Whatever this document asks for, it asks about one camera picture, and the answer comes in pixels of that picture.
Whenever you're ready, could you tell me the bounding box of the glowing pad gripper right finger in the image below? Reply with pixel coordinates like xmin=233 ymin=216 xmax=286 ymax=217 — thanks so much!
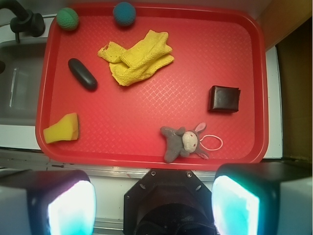
xmin=212 ymin=162 xmax=313 ymax=235

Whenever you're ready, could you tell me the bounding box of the glowing pad gripper left finger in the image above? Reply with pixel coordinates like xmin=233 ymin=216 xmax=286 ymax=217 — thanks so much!
xmin=0 ymin=170 xmax=96 ymax=235

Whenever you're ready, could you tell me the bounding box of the dark green plastic pickle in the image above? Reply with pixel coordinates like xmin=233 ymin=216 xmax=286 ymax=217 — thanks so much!
xmin=68 ymin=58 xmax=98 ymax=92

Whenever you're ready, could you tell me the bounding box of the yellow sponge wedge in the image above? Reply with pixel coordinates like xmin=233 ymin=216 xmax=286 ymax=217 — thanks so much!
xmin=43 ymin=113 xmax=80 ymax=143

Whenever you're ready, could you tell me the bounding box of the grey plush donkey toy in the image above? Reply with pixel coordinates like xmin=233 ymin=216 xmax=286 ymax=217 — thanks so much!
xmin=160 ymin=122 xmax=224 ymax=163

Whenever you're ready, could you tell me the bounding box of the dark brown cube block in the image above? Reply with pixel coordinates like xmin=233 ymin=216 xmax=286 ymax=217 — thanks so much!
xmin=208 ymin=86 xmax=241 ymax=113

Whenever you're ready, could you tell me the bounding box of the grey metal sink basin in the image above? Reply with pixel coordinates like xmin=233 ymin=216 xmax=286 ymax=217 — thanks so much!
xmin=0 ymin=38 xmax=47 ymax=126

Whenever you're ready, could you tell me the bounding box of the red plastic tray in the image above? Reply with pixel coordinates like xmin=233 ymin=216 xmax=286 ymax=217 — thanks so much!
xmin=36 ymin=3 xmax=268 ymax=170

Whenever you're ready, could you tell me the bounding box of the yellow knitted cloth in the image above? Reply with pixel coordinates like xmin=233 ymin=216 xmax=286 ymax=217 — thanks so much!
xmin=97 ymin=30 xmax=174 ymax=87

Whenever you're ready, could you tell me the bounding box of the green textured ball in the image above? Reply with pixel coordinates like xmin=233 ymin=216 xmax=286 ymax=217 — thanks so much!
xmin=56 ymin=7 xmax=79 ymax=31

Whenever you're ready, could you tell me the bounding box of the black sink faucet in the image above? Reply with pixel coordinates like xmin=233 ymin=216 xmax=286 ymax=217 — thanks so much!
xmin=0 ymin=0 xmax=45 ymax=43

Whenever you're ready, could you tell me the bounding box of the blue textured ball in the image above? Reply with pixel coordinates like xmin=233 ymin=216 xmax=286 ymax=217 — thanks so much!
xmin=113 ymin=2 xmax=136 ymax=26

